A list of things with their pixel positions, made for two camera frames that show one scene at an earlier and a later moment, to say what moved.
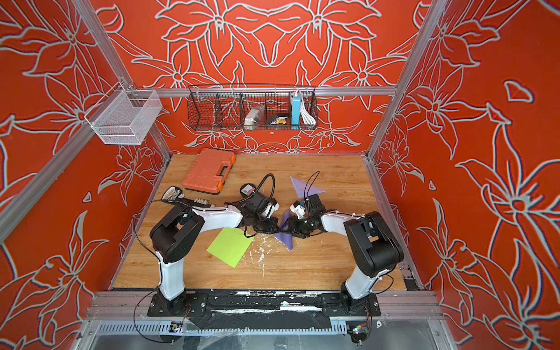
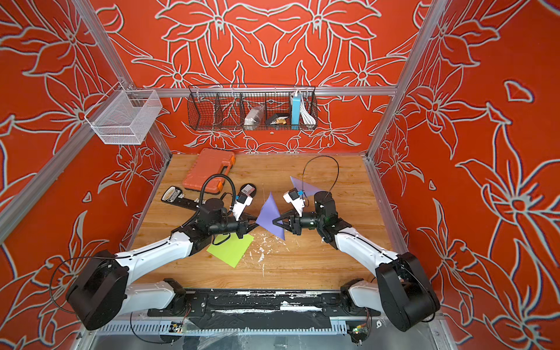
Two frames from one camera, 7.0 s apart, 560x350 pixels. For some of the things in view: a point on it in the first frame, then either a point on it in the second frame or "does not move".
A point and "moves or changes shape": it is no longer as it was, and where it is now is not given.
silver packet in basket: (255, 115) does not move
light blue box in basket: (296, 106) does not move
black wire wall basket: (252, 107) does not move
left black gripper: (274, 222) → (250, 228)
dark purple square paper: (286, 239) moves or changes shape
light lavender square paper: (302, 190) does not move
